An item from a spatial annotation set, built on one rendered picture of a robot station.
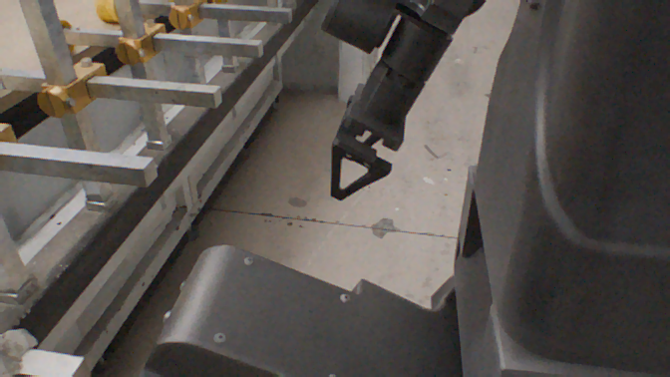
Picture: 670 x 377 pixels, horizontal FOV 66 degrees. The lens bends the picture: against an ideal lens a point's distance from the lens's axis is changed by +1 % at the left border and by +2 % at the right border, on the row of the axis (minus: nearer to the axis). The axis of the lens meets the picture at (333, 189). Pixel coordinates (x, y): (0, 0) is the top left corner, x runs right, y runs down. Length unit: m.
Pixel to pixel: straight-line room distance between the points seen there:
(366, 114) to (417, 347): 0.41
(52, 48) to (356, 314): 0.88
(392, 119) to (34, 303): 0.67
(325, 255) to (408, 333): 1.81
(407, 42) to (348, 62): 2.49
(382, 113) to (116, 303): 1.30
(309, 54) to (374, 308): 3.04
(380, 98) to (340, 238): 1.53
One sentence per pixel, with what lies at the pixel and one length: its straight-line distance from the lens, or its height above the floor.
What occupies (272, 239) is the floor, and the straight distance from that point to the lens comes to 2.06.
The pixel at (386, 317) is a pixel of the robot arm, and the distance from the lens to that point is 0.16.
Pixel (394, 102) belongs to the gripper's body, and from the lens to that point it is 0.54.
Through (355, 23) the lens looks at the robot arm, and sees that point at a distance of 0.52.
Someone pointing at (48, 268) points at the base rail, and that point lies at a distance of 1.03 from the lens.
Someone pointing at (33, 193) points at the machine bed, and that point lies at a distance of 1.31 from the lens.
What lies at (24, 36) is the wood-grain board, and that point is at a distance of 1.57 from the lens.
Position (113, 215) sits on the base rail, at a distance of 1.12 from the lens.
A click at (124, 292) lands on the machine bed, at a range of 1.73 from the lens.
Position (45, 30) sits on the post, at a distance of 0.98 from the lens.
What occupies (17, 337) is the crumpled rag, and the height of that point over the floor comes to 0.87.
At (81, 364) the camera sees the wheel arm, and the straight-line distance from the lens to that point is 0.64.
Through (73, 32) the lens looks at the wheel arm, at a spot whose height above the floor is 0.96.
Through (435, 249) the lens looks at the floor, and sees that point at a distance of 2.04.
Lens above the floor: 1.33
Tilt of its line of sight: 35 degrees down
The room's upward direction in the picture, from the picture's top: straight up
